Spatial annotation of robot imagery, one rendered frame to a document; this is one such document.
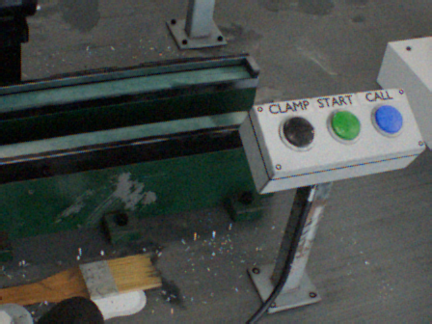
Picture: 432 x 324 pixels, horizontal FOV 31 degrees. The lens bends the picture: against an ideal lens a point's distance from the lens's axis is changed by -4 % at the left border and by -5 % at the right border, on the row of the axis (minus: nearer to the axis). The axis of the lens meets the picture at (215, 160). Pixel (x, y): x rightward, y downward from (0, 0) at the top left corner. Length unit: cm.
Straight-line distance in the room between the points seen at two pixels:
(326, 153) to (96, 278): 32
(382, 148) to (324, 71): 54
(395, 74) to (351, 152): 52
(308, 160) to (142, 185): 28
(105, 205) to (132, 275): 9
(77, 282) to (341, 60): 63
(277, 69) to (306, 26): 15
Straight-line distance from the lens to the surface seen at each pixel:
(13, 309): 48
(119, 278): 94
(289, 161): 74
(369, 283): 101
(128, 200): 98
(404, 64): 125
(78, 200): 96
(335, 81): 130
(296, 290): 97
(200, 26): 131
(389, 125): 79
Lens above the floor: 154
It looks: 42 degrees down
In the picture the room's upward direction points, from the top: 10 degrees clockwise
